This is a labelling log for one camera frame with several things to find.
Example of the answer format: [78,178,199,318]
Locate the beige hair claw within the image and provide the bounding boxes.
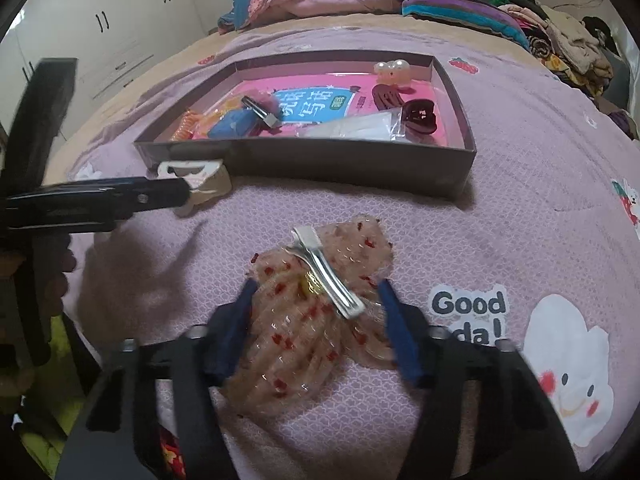
[155,159,231,216]

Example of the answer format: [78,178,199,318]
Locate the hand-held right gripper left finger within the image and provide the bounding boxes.
[55,277,261,480]

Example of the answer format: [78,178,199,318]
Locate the orange spiral hair tie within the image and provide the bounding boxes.
[167,110,198,142]

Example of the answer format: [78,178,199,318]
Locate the pearl hair claw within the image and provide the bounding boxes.
[374,59,412,86]

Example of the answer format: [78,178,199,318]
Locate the pink fuzzy frog hair clip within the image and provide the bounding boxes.
[240,91,286,131]

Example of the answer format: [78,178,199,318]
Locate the pile of clothes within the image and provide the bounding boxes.
[487,0,640,141]

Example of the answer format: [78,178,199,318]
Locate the blue strawberry print quilt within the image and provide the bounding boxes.
[217,0,416,36]

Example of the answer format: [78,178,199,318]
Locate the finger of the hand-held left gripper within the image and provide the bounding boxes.
[5,177,192,233]

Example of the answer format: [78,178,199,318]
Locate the dark heart hair claw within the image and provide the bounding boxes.
[397,100,443,136]

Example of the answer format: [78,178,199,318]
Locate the pink book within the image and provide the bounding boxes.
[190,72,451,146]

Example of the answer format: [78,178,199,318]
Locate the purple printed blanket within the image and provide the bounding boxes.
[60,27,640,480]

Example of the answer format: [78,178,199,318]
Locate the white wardrobe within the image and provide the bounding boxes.
[0,0,241,126]

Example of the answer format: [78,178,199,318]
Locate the clear plastic bag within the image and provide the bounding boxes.
[295,109,406,143]

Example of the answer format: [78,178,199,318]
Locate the grey cardboard box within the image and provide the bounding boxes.
[132,50,476,198]

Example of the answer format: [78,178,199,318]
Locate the person's left hand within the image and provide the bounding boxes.
[42,247,78,316]

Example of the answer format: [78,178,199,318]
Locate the striped folded blanket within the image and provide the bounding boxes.
[401,0,531,51]

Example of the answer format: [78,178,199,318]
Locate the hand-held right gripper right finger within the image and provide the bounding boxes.
[377,279,581,480]

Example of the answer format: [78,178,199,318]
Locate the blue hair accessory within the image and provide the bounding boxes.
[207,109,266,140]

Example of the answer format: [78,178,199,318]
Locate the mesh bow hair clip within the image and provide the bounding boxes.
[220,212,401,401]

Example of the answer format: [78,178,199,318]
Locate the yellow green cloth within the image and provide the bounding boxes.
[15,310,96,480]

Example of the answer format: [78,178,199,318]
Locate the red floral cloth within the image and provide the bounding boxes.
[157,425,188,480]

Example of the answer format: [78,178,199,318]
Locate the maroon hair claw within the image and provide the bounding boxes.
[370,84,416,111]

